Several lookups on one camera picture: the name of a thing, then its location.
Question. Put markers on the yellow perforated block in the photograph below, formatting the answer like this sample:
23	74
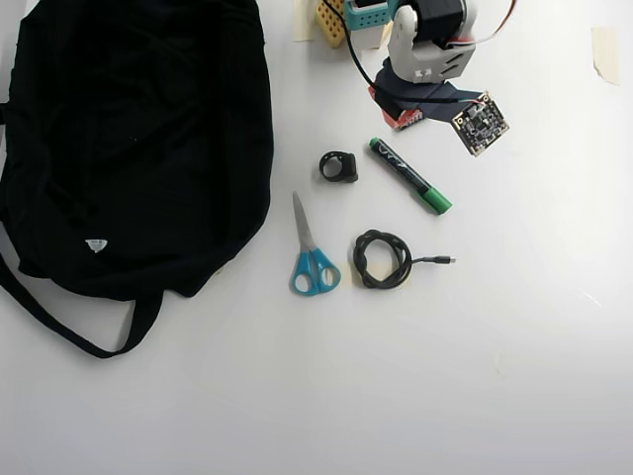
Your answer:
329	27

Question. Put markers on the green marker with black barrel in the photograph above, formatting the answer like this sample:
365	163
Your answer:
405	170

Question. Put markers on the navy gripper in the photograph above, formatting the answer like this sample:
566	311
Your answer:
402	120

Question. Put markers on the beige tape strip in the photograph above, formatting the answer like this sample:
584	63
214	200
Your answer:
302	25

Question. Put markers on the bare camera circuit board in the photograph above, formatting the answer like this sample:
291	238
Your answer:
479	126

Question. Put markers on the torn beige masking tape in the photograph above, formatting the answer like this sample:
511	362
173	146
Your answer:
605	54

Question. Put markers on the black fabric bag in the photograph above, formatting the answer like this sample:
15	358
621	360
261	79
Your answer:
138	148

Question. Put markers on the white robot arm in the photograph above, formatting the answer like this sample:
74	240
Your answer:
410	39

